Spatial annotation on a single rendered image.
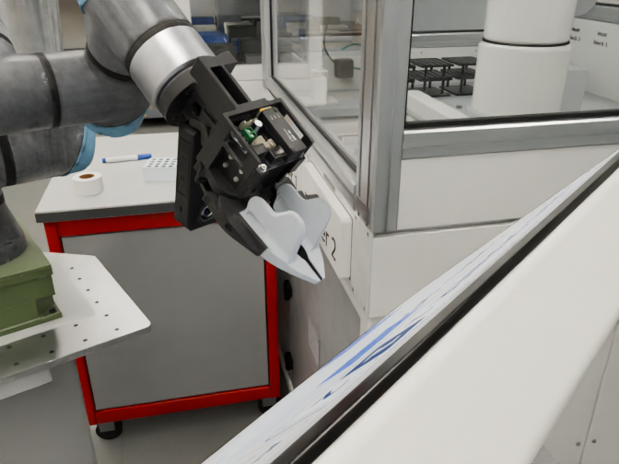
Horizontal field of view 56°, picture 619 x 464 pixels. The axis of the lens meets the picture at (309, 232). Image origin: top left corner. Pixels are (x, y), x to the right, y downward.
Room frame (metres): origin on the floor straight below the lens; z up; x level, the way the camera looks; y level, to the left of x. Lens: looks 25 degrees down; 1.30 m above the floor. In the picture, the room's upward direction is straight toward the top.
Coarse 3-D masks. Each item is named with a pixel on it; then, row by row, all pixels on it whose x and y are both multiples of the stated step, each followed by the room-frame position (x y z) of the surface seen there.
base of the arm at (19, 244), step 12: (0, 204) 0.86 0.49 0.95; (0, 216) 0.85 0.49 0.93; (12, 216) 0.88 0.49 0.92; (0, 228) 0.84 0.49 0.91; (12, 228) 0.85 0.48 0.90; (0, 240) 0.82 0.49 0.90; (12, 240) 0.85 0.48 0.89; (24, 240) 0.87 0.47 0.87; (0, 252) 0.81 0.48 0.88; (12, 252) 0.83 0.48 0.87; (0, 264) 0.81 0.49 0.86
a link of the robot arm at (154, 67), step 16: (160, 32) 0.54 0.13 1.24; (176, 32) 0.54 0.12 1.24; (192, 32) 0.55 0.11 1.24; (144, 48) 0.53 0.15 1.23; (160, 48) 0.53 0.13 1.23; (176, 48) 0.53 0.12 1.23; (192, 48) 0.54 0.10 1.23; (208, 48) 0.56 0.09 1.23; (144, 64) 0.53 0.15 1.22; (160, 64) 0.52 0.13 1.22; (176, 64) 0.52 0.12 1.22; (192, 64) 0.53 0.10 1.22; (144, 80) 0.53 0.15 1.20; (160, 80) 0.52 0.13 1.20; (160, 96) 0.52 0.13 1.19
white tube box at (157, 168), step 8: (152, 160) 1.52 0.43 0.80; (160, 160) 1.52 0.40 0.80; (168, 160) 1.52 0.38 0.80; (176, 160) 1.52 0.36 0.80; (144, 168) 1.46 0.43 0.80; (152, 168) 1.46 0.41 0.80; (160, 168) 1.46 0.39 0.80; (168, 168) 1.46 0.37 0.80; (176, 168) 1.46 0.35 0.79; (144, 176) 1.46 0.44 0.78; (152, 176) 1.46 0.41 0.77; (160, 176) 1.46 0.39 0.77; (168, 176) 1.46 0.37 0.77
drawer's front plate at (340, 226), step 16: (304, 176) 1.10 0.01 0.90; (320, 176) 1.03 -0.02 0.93; (304, 192) 1.10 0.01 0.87; (320, 192) 0.97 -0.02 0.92; (336, 208) 0.88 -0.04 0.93; (336, 224) 0.86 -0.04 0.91; (320, 240) 0.97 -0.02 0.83; (336, 240) 0.86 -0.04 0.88; (336, 256) 0.86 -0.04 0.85; (336, 272) 0.85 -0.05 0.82
